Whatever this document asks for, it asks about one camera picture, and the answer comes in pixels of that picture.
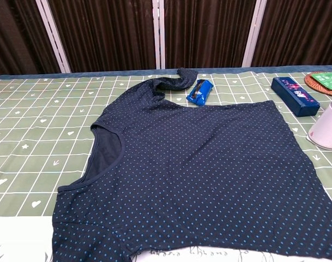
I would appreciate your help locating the white handheld garment steamer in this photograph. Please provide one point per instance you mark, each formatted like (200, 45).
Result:
(326, 125)

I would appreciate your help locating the navy polka dot t-shirt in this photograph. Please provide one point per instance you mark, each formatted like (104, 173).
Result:
(195, 163)

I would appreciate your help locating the green checkered tablecloth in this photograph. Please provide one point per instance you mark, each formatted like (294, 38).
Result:
(32, 122)

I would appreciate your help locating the blue snack packet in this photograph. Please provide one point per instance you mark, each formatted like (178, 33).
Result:
(199, 92)

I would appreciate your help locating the dark brown pleated curtain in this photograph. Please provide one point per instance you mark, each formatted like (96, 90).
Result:
(302, 32)
(206, 32)
(13, 35)
(105, 32)

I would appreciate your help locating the long dark blue box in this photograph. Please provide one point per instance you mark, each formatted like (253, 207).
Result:
(291, 95)

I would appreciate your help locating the round wooden coaster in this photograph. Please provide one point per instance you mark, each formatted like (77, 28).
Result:
(313, 84)

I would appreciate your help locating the green flat packet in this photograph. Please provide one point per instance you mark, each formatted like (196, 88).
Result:
(328, 80)

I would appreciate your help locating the white partition post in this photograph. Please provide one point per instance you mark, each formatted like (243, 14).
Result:
(52, 35)
(159, 32)
(254, 32)

